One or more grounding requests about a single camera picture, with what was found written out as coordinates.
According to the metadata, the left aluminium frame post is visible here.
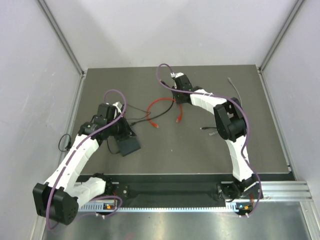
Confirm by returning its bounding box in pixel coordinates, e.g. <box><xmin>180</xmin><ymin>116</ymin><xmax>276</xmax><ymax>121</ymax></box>
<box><xmin>35</xmin><ymin>0</ymin><xmax>85</xmax><ymax>76</ymax></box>

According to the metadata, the right aluminium frame post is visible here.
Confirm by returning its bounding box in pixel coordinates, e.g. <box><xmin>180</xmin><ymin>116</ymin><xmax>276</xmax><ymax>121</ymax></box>
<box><xmin>257</xmin><ymin>0</ymin><xmax>306</xmax><ymax>74</ymax></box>

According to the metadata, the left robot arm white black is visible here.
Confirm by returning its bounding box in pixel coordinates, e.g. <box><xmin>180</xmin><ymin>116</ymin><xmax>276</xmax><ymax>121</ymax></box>
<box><xmin>32</xmin><ymin>114</ymin><xmax>141</xmax><ymax>230</ymax></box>

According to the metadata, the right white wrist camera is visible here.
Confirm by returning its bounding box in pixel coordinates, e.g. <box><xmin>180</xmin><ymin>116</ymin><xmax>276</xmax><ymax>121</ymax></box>
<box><xmin>170</xmin><ymin>72</ymin><xmax>193</xmax><ymax>91</ymax></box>

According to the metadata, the black network switch box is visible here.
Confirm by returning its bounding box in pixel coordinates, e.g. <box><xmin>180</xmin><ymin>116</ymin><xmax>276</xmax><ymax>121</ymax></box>
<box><xmin>116</xmin><ymin>136</ymin><xmax>141</xmax><ymax>157</ymax></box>

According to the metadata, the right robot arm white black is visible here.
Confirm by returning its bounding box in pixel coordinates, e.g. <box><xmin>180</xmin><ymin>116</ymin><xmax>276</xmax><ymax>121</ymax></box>
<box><xmin>171</xmin><ymin>87</ymin><xmax>261</xmax><ymax>199</ymax></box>

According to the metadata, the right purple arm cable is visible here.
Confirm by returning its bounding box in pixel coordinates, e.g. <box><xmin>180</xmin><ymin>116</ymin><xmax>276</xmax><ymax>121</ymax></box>
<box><xmin>156</xmin><ymin>63</ymin><xmax>262</xmax><ymax>217</ymax></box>

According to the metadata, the grey ethernet cable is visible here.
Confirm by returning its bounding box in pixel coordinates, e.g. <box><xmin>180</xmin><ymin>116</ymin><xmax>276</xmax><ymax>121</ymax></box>
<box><xmin>208</xmin><ymin>77</ymin><xmax>242</xmax><ymax>137</ymax></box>

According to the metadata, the aluminium frame post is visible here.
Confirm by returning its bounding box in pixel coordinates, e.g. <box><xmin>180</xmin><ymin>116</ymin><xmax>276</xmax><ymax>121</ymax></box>
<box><xmin>257</xmin><ymin>0</ymin><xmax>306</xmax><ymax>74</ymax></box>
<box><xmin>35</xmin><ymin>0</ymin><xmax>85</xmax><ymax>76</ymax></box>

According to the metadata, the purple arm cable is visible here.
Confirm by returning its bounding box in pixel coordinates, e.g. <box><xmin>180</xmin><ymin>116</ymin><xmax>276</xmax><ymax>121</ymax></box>
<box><xmin>46</xmin><ymin>89</ymin><xmax>128</xmax><ymax>231</ymax></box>
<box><xmin>156</xmin><ymin>63</ymin><xmax>262</xmax><ymax>217</ymax></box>

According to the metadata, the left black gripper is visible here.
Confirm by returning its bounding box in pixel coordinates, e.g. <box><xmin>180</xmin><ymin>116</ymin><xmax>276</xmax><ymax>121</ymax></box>
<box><xmin>107</xmin><ymin>114</ymin><xmax>137</xmax><ymax>142</ymax></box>

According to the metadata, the black ethernet cable long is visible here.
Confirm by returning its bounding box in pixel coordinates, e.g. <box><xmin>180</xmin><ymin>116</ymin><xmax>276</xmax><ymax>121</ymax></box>
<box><xmin>129</xmin><ymin>80</ymin><xmax>174</xmax><ymax>126</ymax></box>

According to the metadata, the slotted grey cable duct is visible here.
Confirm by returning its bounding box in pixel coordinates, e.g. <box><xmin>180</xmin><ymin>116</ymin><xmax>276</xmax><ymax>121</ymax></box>
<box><xmin>78</xmin><ymin>200</ymin><xmax>253</xmax><ymax>213</ymax></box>

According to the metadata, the aluminium front rail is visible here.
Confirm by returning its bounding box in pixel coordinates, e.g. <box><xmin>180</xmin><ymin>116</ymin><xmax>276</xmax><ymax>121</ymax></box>
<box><xmin>38</xmin><ymin>181</ymin><xmax>315</xmax><ymax>202</ymax></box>

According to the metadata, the black ethernet cable short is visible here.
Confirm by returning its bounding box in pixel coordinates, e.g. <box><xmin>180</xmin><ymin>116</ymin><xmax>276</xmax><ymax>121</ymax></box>
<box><xmin>200</xmin><ymin>126</ymin><xmax>217</xmax><ymax>130</ymax></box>

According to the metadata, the red ethernet cable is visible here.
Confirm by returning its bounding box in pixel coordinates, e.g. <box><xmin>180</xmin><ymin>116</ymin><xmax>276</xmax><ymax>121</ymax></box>
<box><xmin>146</xmin><ymin>97</ymin><xmax>184</xmax><ymax>129</ymax></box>

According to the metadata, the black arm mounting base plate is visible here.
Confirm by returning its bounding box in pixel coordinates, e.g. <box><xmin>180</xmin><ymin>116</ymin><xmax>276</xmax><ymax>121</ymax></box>
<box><xmin>84</xmin><ymin>173</ymin><xmax>263</xmax><ymax>208</ymax></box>

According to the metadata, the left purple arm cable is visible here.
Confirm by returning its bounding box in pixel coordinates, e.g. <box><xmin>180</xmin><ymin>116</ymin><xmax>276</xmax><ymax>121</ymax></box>
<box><xmin>46</xmin><ymin>89</ymin><xmax>128</xmax><ymax>231</ymax></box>

